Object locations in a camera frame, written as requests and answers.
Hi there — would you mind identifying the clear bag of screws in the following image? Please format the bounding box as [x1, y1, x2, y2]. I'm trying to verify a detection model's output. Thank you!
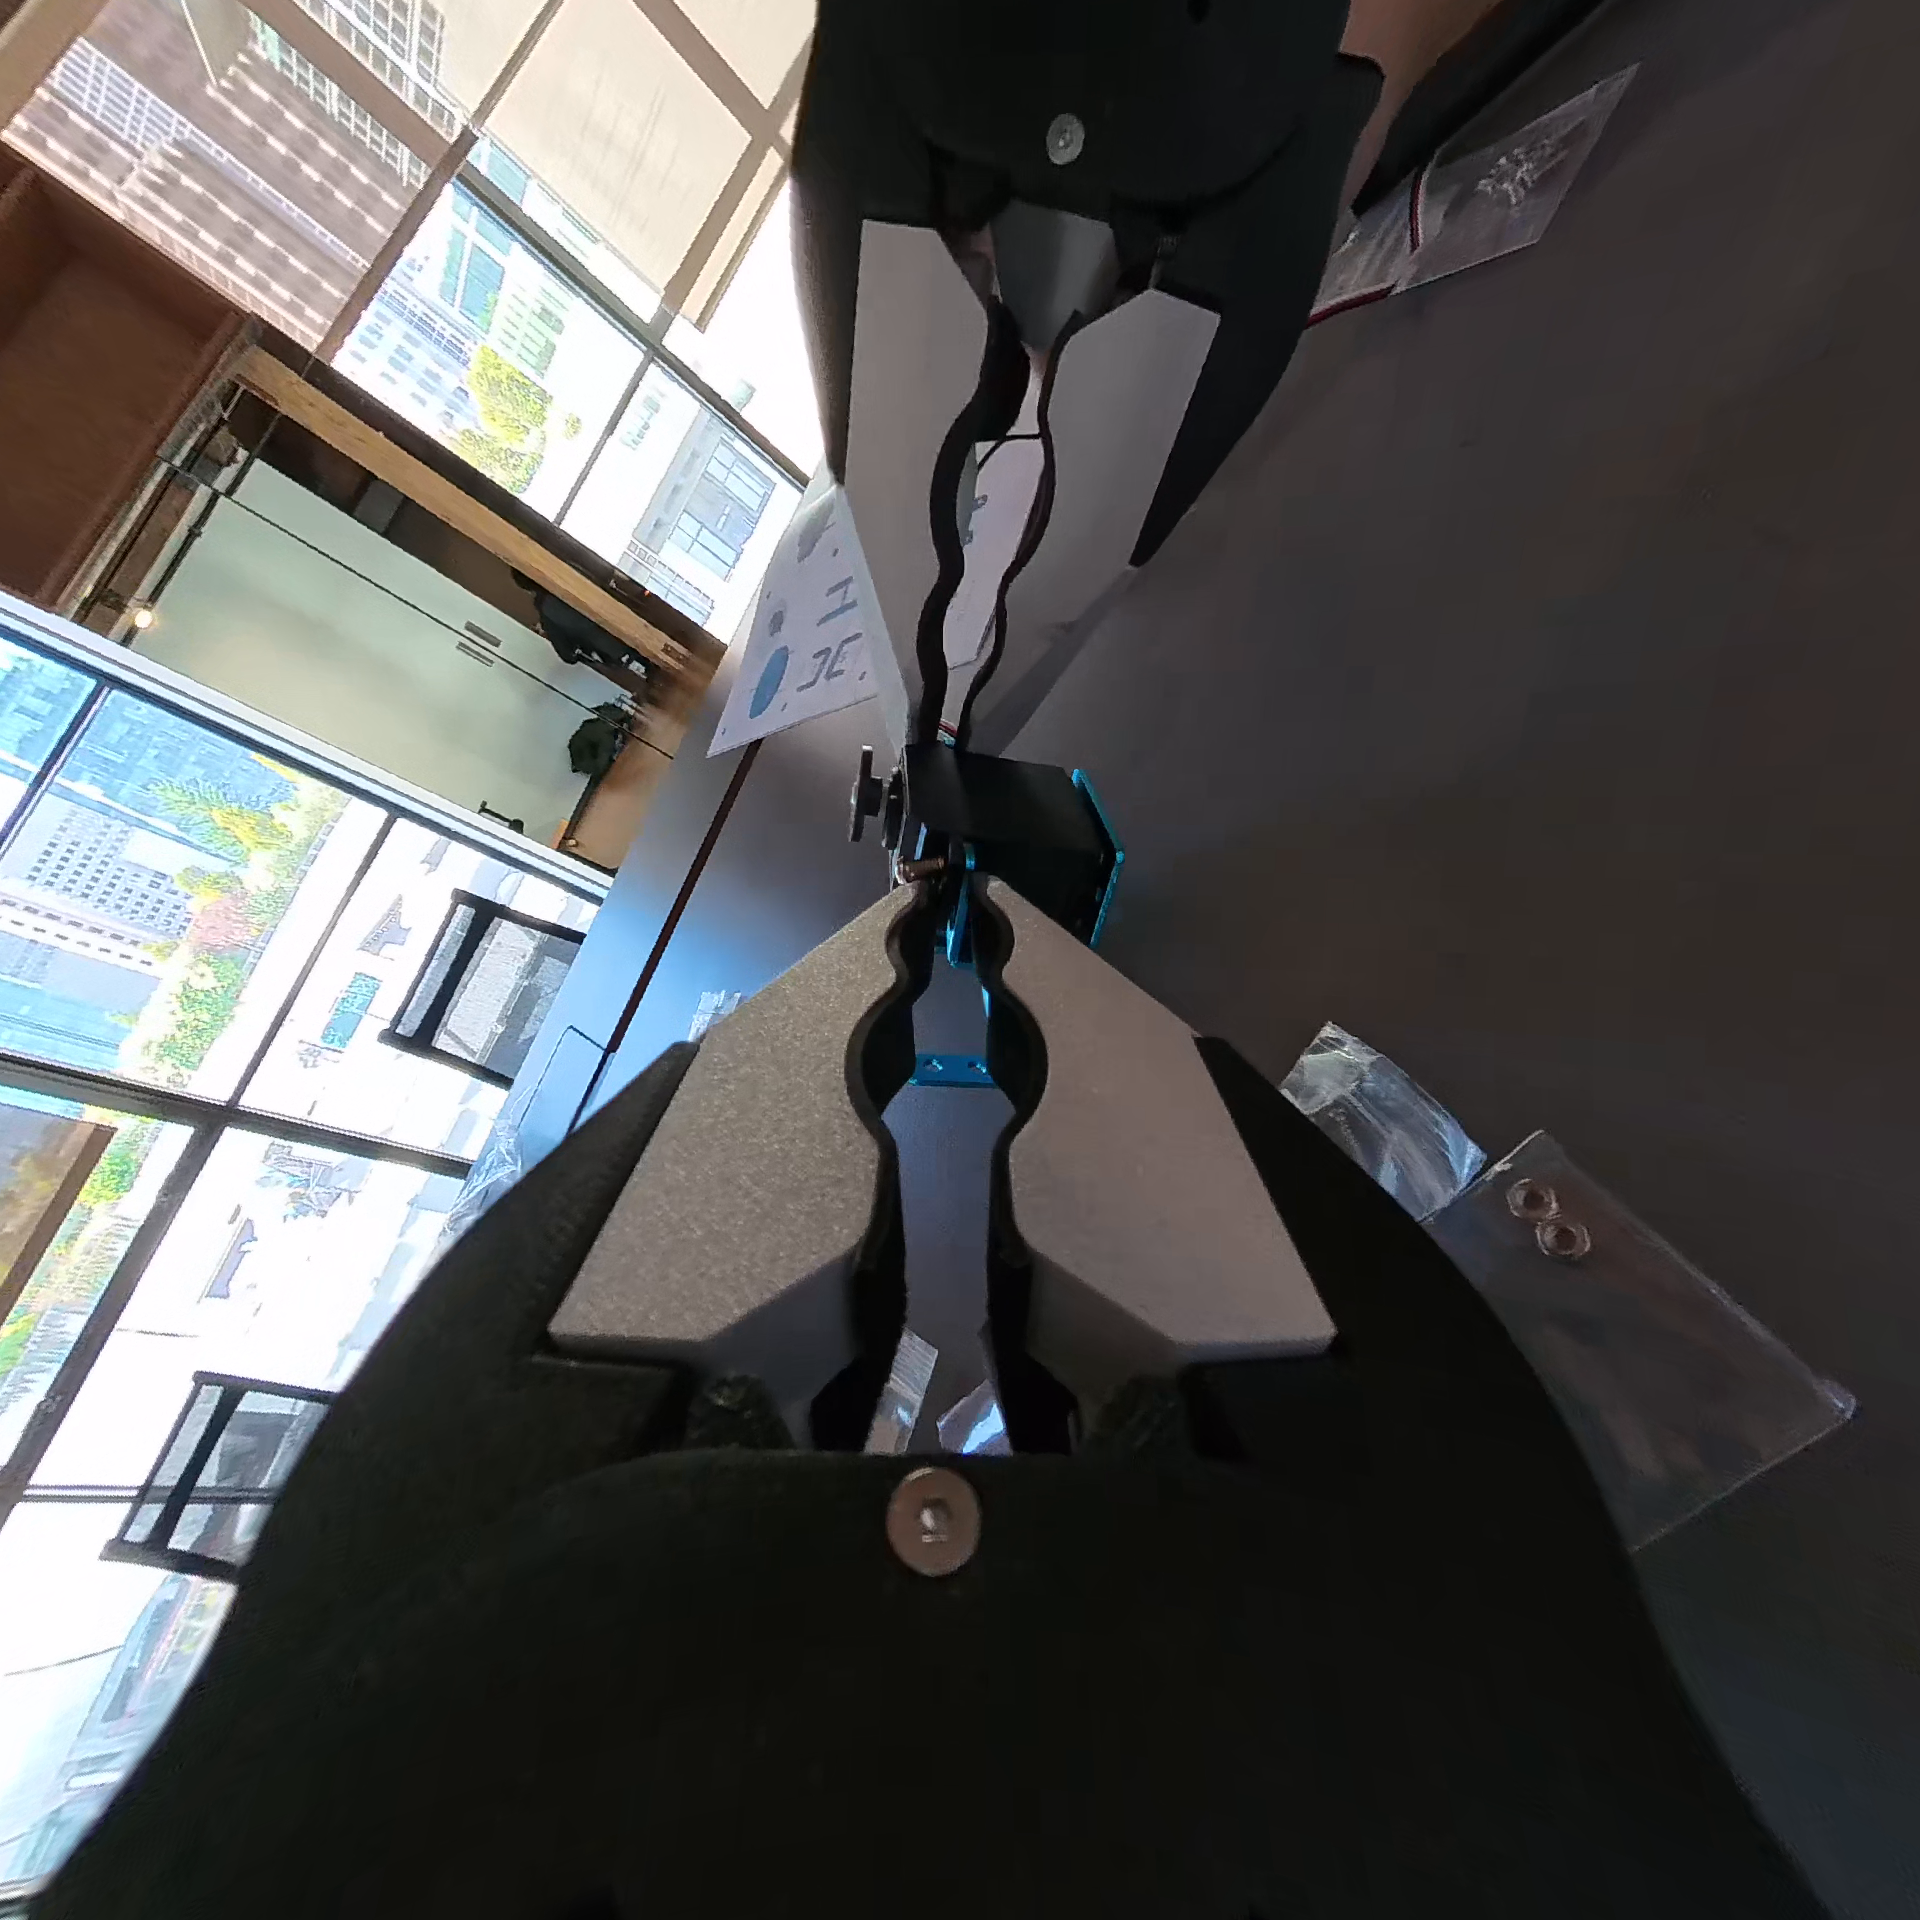
[1402, 67, 1644, 287]

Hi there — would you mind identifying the beige roller blind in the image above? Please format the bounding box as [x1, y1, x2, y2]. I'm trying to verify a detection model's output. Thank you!
[0, 0, 819, 354]

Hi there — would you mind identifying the white printed instruction manual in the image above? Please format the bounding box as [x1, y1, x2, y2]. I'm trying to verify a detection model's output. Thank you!
[703, 435, 1052, 757]

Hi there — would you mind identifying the blue metal bracket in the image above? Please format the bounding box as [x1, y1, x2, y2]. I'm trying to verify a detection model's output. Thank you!
[902, 773, 1127, 1090]

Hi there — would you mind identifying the dark brown desk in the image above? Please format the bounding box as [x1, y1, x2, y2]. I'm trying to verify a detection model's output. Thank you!
[571, 0, 1920, 1920]

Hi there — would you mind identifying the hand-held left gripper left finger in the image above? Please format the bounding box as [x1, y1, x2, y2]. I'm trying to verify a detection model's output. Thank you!
[546, 885, 935, 1367]

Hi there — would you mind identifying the wooden cabinet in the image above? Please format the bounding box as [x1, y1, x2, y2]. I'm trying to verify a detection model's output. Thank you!
[0, 155, 257, 617]

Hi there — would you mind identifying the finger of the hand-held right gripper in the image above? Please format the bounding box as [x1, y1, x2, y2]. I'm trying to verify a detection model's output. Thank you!
[957, 282, 1220, 746]
[847, 216, 1009, 754]

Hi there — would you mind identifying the large glass window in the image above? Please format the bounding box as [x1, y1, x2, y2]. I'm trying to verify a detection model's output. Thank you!
[0, 0, 819, 1892]

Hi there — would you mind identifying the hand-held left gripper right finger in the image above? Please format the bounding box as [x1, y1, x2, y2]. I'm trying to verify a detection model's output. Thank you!
[975, 876, 1338, 1371]

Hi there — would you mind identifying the black mesh office chair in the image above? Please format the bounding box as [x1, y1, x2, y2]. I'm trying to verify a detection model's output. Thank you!
[383, 885, 589, 1090]
[106, 1367, 337, 1576]

